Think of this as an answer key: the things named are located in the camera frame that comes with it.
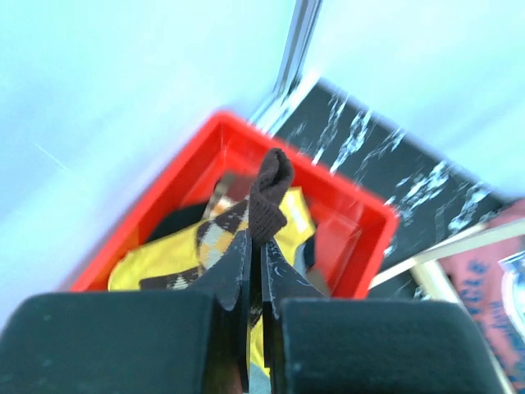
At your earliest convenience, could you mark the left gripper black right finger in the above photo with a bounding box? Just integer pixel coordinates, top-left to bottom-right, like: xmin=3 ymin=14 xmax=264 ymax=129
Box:
xmin=261 ymin=242 xmax=510 ymax=393

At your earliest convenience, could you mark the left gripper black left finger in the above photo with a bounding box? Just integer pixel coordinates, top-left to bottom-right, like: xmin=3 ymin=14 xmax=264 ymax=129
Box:
xmin=1 ymin=231 xmax=251 ymax=393

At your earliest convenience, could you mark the brown yellow argyle sock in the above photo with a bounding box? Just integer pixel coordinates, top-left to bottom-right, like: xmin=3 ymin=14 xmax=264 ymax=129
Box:
xmin=139 ymin=148 xmax=294 ymax=290

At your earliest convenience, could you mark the red plastic bin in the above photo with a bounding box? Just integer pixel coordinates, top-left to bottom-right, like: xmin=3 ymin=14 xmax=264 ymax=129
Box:
xmin=71 ymin=112 xmax=399 ymax=299

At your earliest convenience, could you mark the folded pink printed shirt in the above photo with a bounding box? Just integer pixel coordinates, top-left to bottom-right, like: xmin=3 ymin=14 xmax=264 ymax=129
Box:
xmin=436 ymin=204 xmax=525 ymax=387

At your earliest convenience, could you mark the wooden drying rack frame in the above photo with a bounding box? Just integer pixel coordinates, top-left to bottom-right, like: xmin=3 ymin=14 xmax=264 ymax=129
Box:
xmin=369 ymin=219 xmax=524 ymax=393

